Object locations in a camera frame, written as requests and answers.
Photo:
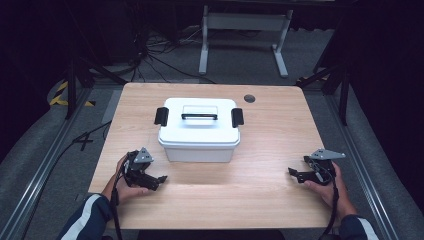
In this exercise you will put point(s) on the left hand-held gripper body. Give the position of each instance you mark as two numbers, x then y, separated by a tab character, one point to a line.
138	157

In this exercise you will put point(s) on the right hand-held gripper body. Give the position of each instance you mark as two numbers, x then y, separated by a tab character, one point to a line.
325	154

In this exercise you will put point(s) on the black box latch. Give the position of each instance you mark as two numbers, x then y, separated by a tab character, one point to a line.
237	117
161	116

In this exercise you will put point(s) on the white plastic storage box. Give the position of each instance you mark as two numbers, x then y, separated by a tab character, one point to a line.
199	154

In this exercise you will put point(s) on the person's left hand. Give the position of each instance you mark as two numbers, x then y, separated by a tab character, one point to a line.
125	193

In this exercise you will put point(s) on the person's right hand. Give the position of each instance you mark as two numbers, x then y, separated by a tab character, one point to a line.
336	195

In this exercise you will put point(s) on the black metal stand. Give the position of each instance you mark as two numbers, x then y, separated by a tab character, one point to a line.
344	96
71	86

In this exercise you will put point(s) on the yellow black floor tape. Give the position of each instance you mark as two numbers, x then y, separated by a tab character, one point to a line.
57	99

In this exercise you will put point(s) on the grey metal floor rail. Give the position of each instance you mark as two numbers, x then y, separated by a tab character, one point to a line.
363	166
40	173

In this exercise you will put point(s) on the white metal table frame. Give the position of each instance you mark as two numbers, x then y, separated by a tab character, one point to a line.
246	21

